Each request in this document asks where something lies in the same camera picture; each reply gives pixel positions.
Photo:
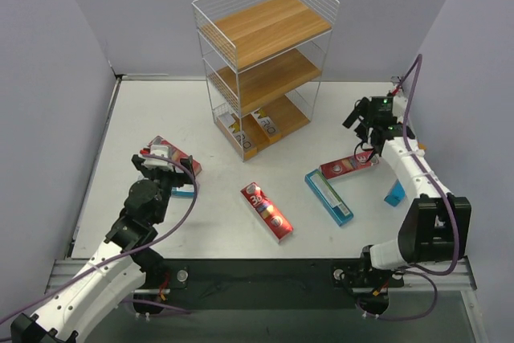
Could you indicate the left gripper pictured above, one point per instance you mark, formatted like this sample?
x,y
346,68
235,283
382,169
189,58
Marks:
x,y
161,170

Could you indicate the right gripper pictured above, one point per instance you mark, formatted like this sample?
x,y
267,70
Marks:
x,y
362,119

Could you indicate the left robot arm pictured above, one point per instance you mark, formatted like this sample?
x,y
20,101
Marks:
x,y
121,264

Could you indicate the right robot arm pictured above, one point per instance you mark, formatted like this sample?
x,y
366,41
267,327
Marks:
x,y
436,223

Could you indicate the silver blue toothpaste box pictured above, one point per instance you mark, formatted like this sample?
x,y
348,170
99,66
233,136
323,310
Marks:
x,y
186,191

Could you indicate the red toothpaste box right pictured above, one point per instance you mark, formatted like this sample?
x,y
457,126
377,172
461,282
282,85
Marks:
x,y
348,165

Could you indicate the light blue toothpaste box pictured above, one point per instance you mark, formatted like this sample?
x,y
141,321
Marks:
x,y
395,195

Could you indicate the teal toothpaste box with label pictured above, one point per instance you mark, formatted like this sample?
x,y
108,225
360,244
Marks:
x,y
328,197

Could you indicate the red toothpaste box centre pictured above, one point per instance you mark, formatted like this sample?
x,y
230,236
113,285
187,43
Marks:
x,y
269,216

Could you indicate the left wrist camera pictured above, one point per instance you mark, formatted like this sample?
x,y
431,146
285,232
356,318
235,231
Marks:
x,y
156,156

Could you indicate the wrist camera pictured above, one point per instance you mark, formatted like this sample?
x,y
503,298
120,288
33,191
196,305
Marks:
x,y
399,103
156,156

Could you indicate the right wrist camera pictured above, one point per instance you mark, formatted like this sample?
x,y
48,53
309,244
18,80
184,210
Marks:
x,y
399,103

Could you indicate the white wire wooden shelf rack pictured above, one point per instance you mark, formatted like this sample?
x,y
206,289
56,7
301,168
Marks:
x,y
259,54

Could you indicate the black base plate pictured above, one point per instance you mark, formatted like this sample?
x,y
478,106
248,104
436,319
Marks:
x,y
265,284

